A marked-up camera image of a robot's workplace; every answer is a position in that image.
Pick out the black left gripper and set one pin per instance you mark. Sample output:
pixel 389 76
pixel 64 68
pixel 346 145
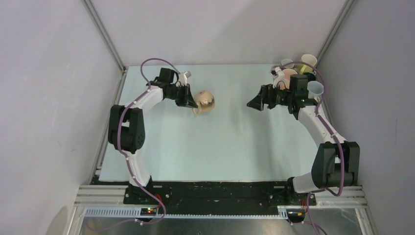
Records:
pixel 187 100

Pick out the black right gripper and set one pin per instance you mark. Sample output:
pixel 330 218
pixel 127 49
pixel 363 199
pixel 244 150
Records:
pixel 264 97

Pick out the tan ceramic mug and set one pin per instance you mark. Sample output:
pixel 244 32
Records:
pixel 205 102

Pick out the grey blue mug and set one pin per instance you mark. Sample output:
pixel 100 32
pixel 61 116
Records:
pixel 287 64

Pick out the yellow mug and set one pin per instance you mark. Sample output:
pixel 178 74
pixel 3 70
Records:
pixel 309 62

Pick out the white translucent mug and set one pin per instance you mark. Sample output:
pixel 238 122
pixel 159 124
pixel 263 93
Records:
pixel 315 90

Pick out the orange mug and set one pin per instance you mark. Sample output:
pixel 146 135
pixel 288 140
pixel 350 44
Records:
pixel 285 82

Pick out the dark blue mug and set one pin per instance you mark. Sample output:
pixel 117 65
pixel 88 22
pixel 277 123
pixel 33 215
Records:
pixel 310 76

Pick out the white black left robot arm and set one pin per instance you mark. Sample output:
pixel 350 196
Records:
pixel 126 130

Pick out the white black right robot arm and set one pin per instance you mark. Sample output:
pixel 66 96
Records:
pixel 336 163

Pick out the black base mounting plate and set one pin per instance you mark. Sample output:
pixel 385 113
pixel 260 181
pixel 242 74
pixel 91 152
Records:
pixel 216 198

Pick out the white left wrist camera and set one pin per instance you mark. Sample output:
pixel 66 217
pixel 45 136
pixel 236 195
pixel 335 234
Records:
pixel 183 78

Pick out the aluminium frame rail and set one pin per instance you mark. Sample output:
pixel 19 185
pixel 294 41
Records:
pixel 107 201

